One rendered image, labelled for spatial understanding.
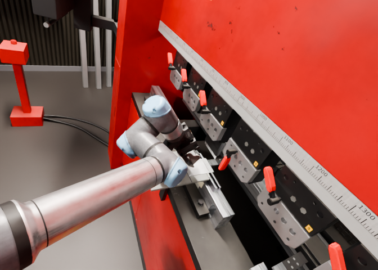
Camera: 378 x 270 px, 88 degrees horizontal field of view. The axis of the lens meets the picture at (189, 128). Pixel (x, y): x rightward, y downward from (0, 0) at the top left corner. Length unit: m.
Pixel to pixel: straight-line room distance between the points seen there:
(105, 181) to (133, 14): 1.12
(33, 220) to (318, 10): 0.65
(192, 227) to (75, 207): 0.58
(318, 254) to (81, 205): 0.78
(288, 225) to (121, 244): 1.35
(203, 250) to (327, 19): 0.79
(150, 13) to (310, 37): 1.03
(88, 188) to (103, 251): 1.36
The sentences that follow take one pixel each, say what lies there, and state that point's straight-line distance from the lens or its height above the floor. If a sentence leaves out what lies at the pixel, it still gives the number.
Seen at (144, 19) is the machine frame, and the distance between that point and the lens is 1.40.
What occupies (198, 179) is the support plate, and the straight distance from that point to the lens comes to 0.86.
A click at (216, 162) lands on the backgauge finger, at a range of 0.96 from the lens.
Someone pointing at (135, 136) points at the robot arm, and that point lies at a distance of 0.56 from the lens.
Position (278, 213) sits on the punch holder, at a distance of 0.63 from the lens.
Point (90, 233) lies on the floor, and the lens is 1.79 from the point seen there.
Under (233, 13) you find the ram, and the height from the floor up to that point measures 1.60.
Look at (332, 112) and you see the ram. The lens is 0.51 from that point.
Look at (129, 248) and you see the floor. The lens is 1.75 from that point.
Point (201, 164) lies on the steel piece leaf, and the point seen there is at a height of 1.00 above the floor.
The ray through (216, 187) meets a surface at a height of 0.99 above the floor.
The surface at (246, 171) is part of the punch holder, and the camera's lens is 0.67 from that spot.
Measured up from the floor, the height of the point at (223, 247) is 0.87.
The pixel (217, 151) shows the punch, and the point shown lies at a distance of 0.82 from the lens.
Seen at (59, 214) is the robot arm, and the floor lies 1.30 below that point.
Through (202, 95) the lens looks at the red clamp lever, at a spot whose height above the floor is 1.30.
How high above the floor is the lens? 1.63
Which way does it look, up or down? 34 degrees down
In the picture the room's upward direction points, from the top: 21 degrees clockwise
